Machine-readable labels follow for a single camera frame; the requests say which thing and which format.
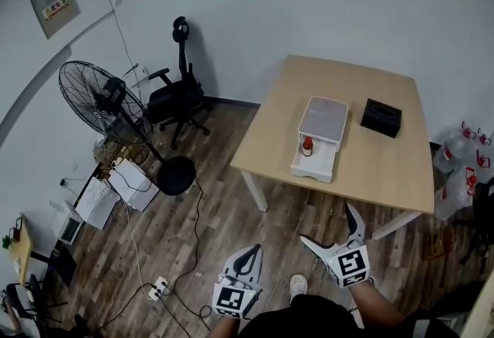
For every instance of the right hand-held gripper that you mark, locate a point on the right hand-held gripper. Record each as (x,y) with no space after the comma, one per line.
(349,265)

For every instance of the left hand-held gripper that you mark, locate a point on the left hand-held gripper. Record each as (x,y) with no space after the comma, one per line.
(231,298)

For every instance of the small red bottle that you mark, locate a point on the small red bottle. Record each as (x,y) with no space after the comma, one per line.
(307,146)

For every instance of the white drawer box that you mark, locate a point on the white drawer box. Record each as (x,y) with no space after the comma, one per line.
(322,124)

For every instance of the person's left forearm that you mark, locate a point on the person's left forearm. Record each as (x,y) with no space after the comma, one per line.
(224,326)

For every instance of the person's right forearm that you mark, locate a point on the person's right forearm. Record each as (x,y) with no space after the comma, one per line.
(376,305)

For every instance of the black tissue box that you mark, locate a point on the black tissue box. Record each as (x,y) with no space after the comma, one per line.
(381,117)

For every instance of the white cardboard box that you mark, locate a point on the white cardboard box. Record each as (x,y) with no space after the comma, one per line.
(136,75)

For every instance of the person's white shoe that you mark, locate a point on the person's white shoe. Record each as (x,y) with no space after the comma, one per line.
(298,284)

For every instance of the white table leg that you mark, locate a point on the white table leg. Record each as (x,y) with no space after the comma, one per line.
(395,225)
(254,190)

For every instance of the person's black clothing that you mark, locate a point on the person's black clothing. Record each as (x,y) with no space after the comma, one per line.
(308,319)

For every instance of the white power strip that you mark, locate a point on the white power strip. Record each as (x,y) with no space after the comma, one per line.
(158,287)

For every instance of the brown floor mat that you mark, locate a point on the brown floor mat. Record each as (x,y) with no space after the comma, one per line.
(437,245)

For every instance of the pile of clear water bottles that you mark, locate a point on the pile of clear water bottles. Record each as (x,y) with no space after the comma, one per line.
(459,170)

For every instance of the black chair with legs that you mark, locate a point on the black chair with legs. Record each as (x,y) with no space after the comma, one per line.
(482,213)

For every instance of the light wooden desk edge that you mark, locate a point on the light wooden desk edge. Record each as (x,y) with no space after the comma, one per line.
(480,309)

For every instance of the white small appliance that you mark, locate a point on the white small appliance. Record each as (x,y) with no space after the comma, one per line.
(70,229)

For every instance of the black office chair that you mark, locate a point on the black office chair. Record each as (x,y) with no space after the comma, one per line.
(175,97)

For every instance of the black flat panel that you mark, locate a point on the black flat panel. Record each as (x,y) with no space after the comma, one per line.
(63,265)

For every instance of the black standing fan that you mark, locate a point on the black standing fan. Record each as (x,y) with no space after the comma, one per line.
(104,105)

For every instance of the small wooden side desk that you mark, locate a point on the small wooden side desk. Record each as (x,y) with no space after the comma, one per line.
(21,251)

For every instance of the small green plant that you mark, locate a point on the small green plant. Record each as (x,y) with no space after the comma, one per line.
(5,241)

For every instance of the black metal frame chair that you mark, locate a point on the black metal frame chair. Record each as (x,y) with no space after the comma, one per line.
(31,301)

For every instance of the grey electrical wall panel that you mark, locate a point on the grey electrical wall panel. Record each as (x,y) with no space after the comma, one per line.
(55,6)

